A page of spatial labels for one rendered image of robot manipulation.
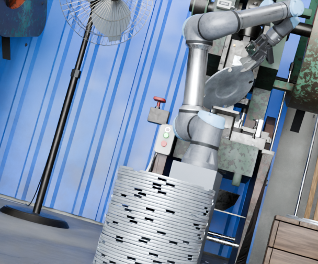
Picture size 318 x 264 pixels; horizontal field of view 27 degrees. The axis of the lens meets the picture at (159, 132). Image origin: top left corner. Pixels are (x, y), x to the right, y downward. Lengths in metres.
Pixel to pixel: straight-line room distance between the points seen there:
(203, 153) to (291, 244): 0.50
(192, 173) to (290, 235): 0.46
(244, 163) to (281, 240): 0.62
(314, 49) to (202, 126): 0.78
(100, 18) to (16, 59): 1.30
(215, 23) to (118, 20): 1.06
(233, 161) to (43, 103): 1.93
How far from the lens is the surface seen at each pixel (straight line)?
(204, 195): 1.84
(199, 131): 2.62
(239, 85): 3.25
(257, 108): 3.61
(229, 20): 2.70
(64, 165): 4.64
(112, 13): 3.63
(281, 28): 3.07
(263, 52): 3.11
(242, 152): 3.17
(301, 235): 2.66
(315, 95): 3.28
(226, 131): 3.24
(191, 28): 2.78
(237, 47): 3.41
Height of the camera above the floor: 0.30
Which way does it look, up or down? 5 degrees up
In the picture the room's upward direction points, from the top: 15 degrees clockwise
